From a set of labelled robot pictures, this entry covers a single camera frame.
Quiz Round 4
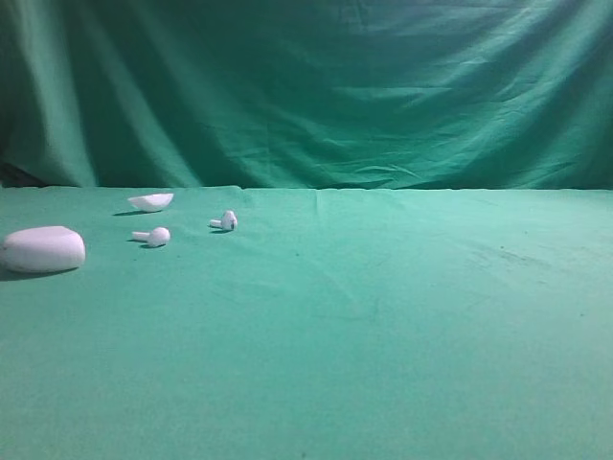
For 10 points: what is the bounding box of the white case lid piece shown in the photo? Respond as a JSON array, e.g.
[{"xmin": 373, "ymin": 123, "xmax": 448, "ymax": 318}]
[{"xmin": 127, "ymin": 194, "xmax": 174, "ymax": 213}]

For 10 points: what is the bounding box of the white earbud with dark mesh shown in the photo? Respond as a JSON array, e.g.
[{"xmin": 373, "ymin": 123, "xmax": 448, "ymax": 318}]
[{"xmin": 209, "ymin": 210, "xmax": 238, "ymax": 232}]

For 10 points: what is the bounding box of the green backdrop cloth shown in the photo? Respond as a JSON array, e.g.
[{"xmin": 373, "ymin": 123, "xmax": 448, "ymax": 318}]
[{"xmin": 1, "ymin": 1, "xmax": 612, "ymax": 189}]

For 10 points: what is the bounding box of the white earbud left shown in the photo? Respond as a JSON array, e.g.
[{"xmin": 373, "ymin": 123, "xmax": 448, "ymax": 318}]
[{"xmin": 131, "ymin": 227, "xmax": 171, "ymax": 248}]

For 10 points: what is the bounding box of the green table cloth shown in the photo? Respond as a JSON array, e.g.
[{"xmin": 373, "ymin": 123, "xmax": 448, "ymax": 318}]
[{"xmin": 1, "ymin": 188, "xmax": 612, "ymax": 459}]

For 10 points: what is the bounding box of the white earbud charging case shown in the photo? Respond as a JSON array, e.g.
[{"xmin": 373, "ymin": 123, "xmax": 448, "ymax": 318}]
[{"xmin": 1, "ymin": 226, "xmax": 86, "ymax": 273}]

